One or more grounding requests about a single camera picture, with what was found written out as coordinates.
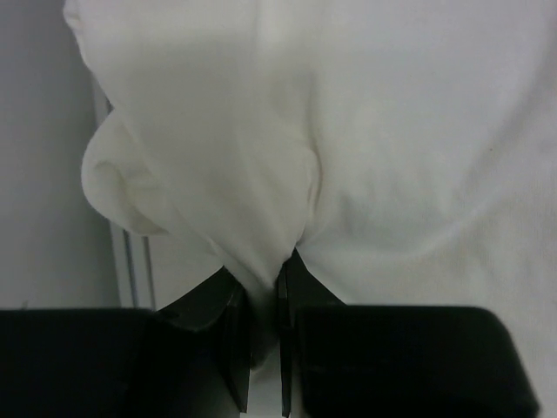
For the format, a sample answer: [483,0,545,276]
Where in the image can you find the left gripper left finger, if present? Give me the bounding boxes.
[1,270,251,412]

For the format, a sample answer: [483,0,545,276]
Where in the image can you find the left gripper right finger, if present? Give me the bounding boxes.
[277,253,540,417]

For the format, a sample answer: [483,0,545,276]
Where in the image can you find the white printed t shirt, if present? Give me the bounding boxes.
[62,0,557,371]

